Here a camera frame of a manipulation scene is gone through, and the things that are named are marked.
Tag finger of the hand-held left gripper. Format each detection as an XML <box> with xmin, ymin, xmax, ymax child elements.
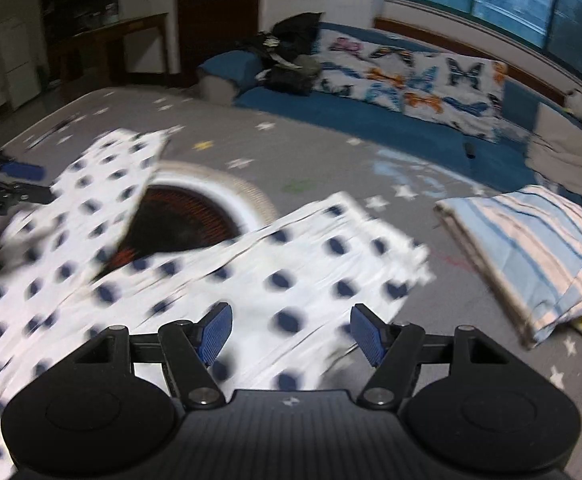
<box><xmin>0</xmin><ymin>174</ymin><xmax>53</xmax><ymax>205</ymax></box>
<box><xmin>0</xmin><ymin>147</ymin><xmax>47</xmax><ymax>182</ymax></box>

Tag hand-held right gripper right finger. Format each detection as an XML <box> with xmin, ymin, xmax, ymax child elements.
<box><xmin>350</xmin><ymin>302</ymin><xmax>512</xmax><ymax>408</ymax></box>

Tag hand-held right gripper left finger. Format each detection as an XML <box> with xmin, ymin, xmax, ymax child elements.
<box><xmin>72</xmin><ymin>301</ymin><xmax>235</xmax><ymax>409</ymax></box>

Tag white polka dot pants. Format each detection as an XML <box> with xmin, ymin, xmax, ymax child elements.
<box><xmin>0</xmin><ymin>129</ymin><xmax>432</xmax><ymax>480</ymax></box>

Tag white cabinet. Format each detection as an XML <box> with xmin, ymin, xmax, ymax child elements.
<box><xmin>0</xmin><ymin>16</ymin><xmax>41</xmax><ymax>110</ymax></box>

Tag round built-in table stove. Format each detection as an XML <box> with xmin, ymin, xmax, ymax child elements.
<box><xmin>111</xmin><ymin>160</ymin><xmax>279</xmax><ymax>281</ymax></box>

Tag grey star-print tablecloth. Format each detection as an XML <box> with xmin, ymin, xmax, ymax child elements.
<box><xmin>0</xmin><ymin>85</ymin><xmax>582</xmax><ymax>480</ymax></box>

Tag wooden side desk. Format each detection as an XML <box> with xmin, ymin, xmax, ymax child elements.
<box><xmin>48</xmin><ymin>12</ymin><xmax>172</xmax><ymax>91</ymax></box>

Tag folded striped cloth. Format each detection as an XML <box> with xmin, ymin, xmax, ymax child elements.
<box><xmin>433</xmin><ymin>185</ymin><xmax>582</xmax><ymax>351</ymax></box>

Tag blue sofa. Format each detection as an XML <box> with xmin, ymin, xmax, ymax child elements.
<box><xmin>196</xmin><ymin>22</ymin><xmax>582</xmax><ymax>221</ymax></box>

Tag dark wooden door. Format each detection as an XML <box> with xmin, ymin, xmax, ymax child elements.
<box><xmin>176</xmin><ymin>0</ymin><xmax>262</xmax><ymax>86</ymax></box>

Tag butterfly print cushion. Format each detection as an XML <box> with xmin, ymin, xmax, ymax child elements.
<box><xmin>313</xmin><ymin>27</ymin><xmax>506</xmax><ymax>143</ymax></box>

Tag grey cushion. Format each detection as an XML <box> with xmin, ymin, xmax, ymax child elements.
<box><xmin>526</xmin><ymin>100</ymin><xmax>582</xmax><ymax>196</ymax></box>

